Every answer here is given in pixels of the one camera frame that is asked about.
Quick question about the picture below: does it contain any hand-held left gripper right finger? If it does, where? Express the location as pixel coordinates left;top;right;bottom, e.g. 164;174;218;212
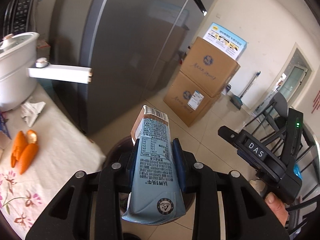
171;138;290;240

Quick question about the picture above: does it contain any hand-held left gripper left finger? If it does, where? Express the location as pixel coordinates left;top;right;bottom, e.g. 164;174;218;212
25;139;139;240

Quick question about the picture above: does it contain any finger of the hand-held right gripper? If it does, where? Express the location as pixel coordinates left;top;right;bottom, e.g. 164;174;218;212
217;125;241;150

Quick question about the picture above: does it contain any brown trash bin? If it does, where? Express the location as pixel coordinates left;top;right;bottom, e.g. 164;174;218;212
105;135;198;218

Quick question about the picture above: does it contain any light blue milk carton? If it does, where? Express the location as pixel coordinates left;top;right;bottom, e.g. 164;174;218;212
121;105;187;225

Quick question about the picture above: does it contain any orange carrot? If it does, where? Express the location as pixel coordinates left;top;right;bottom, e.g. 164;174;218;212
19;142;39;175

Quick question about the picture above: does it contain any torn white packet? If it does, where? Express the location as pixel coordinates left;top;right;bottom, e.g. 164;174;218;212
20;101;46;127

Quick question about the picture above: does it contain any person's right hand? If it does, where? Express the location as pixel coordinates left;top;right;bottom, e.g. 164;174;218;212
265;192;290;227

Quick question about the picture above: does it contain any teal broom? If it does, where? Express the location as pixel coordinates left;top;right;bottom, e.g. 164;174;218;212
230;71;260;109

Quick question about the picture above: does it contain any black chair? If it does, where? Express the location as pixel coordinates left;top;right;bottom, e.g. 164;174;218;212
287;122;320;235

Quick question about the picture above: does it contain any brown cardboard box with label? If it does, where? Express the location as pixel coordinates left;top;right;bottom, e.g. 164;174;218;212
163;71;222;127

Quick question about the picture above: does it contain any floral tablecloth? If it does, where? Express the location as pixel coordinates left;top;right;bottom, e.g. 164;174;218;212
0;80;107;230

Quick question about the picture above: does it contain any white framed door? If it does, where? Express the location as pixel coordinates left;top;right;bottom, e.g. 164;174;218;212
274;42;313;105

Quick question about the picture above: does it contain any blue and white printed box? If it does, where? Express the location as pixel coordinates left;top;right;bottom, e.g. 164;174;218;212
202;22;248;60

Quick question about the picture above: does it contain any grey refrigerator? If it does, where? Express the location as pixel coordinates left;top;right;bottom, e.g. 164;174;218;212
49;0;208;135

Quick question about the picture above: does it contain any white electric cooking pot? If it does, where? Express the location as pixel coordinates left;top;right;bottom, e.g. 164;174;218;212
0;32;93;112

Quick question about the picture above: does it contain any glass pot lid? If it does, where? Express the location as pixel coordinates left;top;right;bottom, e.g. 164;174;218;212
0;33;29;54

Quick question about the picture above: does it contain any black microwave oven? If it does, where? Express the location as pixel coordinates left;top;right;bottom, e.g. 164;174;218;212
4;0;38;39

